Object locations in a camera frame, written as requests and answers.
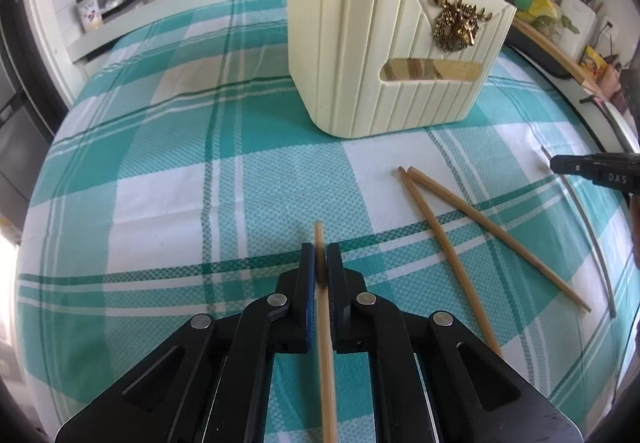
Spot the white labelled spice jar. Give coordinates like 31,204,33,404
75,0,105,32

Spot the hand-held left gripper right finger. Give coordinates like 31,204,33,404
325,244,586,443

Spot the yellow plastic bag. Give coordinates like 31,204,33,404
514,0,560,30

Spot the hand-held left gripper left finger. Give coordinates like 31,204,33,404
55,243,317,443

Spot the wooden cutting board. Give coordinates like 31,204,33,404
510,18,602,94

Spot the wooden chopstick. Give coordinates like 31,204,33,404
397,166,504,358
313,222,339,443
407,166,592,314

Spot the black tray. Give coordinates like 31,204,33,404
502,30,577,80

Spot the pink cup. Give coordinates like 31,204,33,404
602,68,624,100

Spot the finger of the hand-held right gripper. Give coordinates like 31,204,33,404
550,154,600,176

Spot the white ribbed utensil holder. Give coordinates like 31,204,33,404
286,0,517,140

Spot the white knife block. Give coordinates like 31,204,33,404
558,0,599,56

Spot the teal plaid tablecloth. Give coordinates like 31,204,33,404
15,0,626,443

